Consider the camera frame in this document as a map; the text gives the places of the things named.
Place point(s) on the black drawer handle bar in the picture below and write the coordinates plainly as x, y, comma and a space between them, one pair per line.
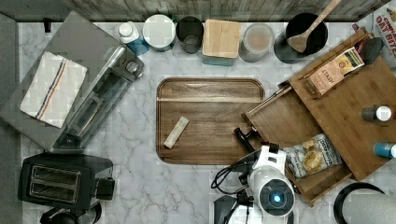
244, 138

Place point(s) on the wooden drawer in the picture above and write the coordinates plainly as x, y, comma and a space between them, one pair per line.
284, 119

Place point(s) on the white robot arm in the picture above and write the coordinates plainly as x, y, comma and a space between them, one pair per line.
273, 197

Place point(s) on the bamboo drawer cabinet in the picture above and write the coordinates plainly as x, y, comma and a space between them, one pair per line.
338, 112

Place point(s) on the dark wooden cutting board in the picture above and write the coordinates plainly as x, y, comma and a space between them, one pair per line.
214, 107

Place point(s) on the small wooden stick bar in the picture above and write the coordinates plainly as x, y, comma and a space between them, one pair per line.
176, 132

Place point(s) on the teal canister with bamboo lid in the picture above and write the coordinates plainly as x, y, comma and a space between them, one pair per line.
221, 42

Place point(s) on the dark empty glass jar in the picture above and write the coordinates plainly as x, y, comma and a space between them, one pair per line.
190, 33

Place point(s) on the white lidded canister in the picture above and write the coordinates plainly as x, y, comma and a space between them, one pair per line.
159, 32

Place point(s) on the glass jar brown contents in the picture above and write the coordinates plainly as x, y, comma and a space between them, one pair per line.
256, 42

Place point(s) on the blue bottle white cap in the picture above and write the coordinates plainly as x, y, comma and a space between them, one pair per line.
130, 36

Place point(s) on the Stash tea box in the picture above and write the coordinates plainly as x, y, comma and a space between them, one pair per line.
334, 71

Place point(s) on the wooden spoon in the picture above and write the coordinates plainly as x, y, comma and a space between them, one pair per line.
298, 42

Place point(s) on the white chip bag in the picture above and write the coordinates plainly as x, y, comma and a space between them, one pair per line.
311, 156

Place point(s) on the stainless toaster oven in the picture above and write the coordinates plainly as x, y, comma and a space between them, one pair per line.
112, 68

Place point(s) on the black two-slot toaster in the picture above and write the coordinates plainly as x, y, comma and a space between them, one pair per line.
76, 181

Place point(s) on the striped white dish towel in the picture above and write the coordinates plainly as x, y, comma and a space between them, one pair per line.
53, 90

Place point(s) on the black rimmed round bin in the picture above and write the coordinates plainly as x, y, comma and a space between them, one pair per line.
364, 203

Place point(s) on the oat bites bag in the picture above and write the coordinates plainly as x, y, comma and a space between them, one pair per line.
382, 23

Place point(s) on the black triangular clip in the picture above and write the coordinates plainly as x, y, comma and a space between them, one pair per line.
371, 49

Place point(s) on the grey spice bottle white cap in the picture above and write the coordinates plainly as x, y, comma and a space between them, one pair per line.
381, 113

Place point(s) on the blue spice bottle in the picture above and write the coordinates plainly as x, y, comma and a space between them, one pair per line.
384, 149

